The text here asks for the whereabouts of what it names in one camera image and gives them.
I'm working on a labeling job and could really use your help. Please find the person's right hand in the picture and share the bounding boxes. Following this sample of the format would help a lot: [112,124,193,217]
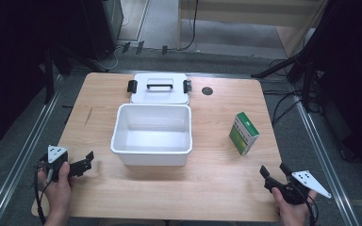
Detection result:
[271,186,319,226]

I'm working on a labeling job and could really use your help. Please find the black tripod stand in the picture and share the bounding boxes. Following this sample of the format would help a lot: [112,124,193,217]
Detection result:
[250,43,326,114]
[41,41,109,105]

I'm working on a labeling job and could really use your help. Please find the light wooden shelf unit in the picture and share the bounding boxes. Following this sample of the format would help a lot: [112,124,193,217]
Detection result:
[176,0,330,59]

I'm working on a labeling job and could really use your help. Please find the person's left hand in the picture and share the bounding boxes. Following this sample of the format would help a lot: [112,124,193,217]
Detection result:
[37,161,76,220]

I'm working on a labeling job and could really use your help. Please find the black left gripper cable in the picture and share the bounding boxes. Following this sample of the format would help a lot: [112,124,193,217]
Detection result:
[33,159,55,226]

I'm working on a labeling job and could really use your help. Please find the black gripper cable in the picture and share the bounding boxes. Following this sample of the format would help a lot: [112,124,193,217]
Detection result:
[304,196,320,226]
[33,159,55,226]

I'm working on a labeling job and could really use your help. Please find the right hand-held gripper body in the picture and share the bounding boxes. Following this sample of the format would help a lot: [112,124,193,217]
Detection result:
[271,169,333,206]

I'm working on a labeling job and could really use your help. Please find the black cabinet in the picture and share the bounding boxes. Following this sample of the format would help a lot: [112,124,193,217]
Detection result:
[80,0,124,62]

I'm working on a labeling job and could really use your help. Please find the black floor cables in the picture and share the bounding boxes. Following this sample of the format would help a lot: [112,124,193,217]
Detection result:
[261,57,324,127]

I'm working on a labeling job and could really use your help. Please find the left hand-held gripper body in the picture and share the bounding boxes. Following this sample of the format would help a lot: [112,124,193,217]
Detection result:
[38,144,77,184]

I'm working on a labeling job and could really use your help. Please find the black hanging cable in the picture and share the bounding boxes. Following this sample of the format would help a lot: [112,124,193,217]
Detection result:
[179,0,200,52]

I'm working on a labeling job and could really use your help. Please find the metal floor rail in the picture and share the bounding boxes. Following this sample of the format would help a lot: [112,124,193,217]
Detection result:
[290,83,361,226]
[70,69,295,80]
[0,79,64,226]

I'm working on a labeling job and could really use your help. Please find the white plastic storage box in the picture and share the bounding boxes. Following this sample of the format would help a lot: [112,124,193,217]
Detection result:
[109,103,193,167]

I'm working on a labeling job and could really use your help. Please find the green and white carton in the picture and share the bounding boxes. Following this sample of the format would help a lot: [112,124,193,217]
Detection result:
[228,111,260,156]

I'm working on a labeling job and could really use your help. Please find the dark curtain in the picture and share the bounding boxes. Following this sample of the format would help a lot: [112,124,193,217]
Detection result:
[304,0,362,175]
[0,0,89,155]

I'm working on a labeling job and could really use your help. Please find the white lid with black handle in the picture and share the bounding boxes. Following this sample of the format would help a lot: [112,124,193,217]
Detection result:
[126,73,192,105]

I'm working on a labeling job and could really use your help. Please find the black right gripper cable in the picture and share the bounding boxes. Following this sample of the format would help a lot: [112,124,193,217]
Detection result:
[304,196,320,226]

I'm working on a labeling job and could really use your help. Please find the white floor cable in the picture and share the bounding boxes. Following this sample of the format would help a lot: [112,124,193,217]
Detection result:
[105,13,130,72]

